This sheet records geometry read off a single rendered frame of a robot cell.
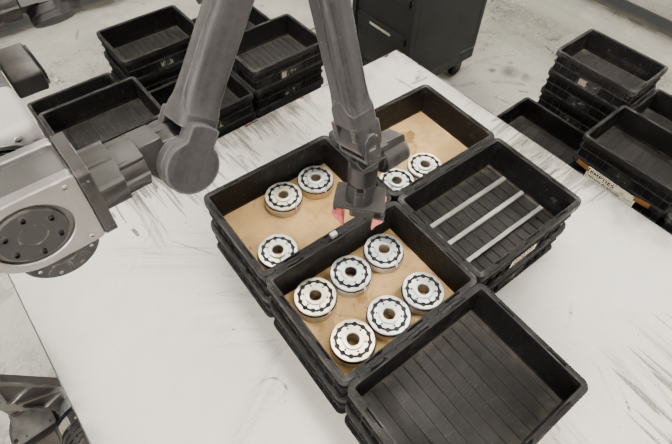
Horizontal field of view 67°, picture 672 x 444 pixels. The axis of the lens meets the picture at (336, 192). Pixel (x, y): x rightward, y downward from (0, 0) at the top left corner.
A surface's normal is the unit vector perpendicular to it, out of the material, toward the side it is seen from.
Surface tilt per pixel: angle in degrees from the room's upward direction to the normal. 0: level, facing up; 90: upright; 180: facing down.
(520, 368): 0
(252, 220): 0
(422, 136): 0
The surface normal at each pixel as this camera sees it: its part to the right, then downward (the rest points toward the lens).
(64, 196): 0.64, 0.60
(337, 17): 0.58, 0.43
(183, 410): 0.03, -0.64
